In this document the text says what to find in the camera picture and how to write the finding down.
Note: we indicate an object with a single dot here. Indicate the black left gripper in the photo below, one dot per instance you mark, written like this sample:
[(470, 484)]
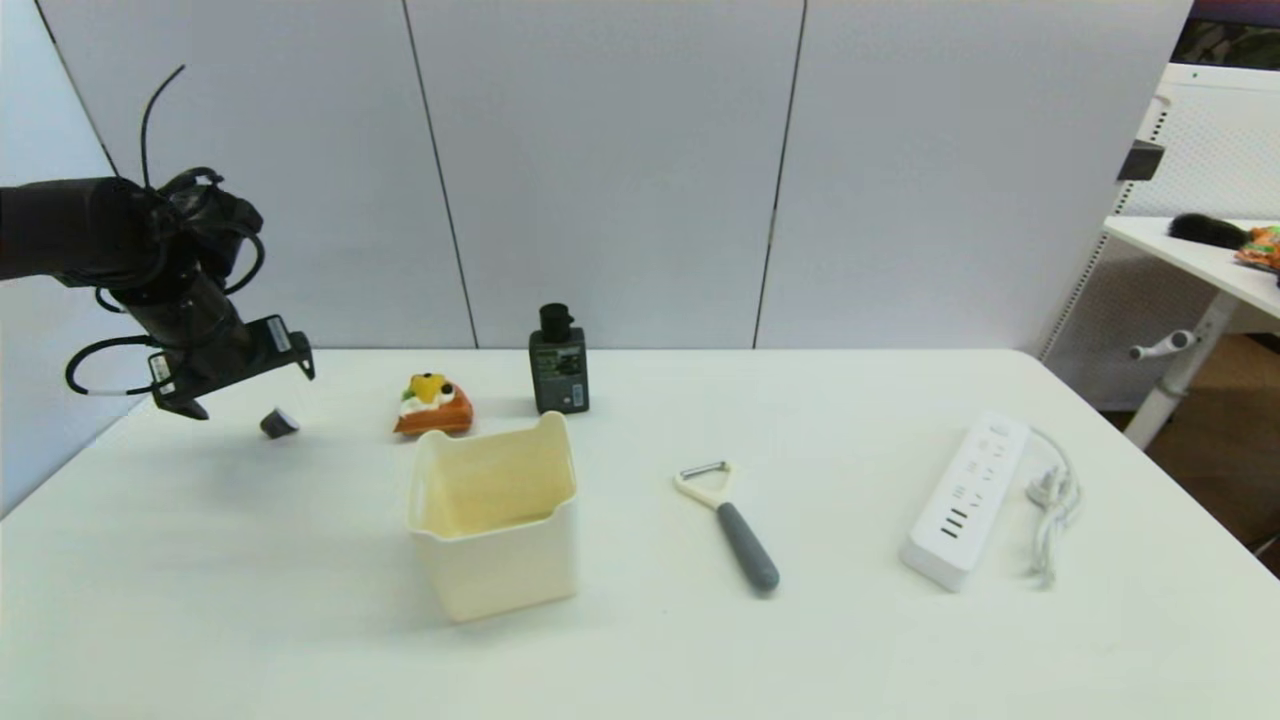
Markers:
[(205, 340)]

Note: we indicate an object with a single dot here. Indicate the orange toy cake slice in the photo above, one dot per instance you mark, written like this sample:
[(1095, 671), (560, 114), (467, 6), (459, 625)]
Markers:
[(436, 412)]

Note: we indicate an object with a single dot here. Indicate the cream plastic storage bin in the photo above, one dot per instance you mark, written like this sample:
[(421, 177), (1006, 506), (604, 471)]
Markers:
[(500, 560)]

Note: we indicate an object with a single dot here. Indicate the dark bottle with black cap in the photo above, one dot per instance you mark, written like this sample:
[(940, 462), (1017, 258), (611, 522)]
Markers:
[(558, 375)]

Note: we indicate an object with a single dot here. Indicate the white power strip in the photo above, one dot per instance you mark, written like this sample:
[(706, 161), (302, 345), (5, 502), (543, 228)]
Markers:
[(962, 500)]

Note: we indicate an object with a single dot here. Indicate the small black box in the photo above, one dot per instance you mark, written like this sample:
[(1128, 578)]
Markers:
[(1139, 160)]

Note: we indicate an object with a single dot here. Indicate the white side table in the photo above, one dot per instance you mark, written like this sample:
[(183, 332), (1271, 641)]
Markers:
[(1200, 260)]

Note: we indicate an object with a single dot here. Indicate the black furry brush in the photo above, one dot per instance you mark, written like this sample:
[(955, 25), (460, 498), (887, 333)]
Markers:
[(1205, 230)]

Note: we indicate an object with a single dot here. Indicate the white pegboard panel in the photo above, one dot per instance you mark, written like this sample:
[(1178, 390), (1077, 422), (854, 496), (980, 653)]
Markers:
[(1215, 150)]

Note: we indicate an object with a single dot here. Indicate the orange snack packet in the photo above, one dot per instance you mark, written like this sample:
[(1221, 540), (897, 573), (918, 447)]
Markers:
[(1262, 248)]

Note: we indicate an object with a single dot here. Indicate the dark background screen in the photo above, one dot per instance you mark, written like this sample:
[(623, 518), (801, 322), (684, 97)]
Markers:
[(1230, 35)]

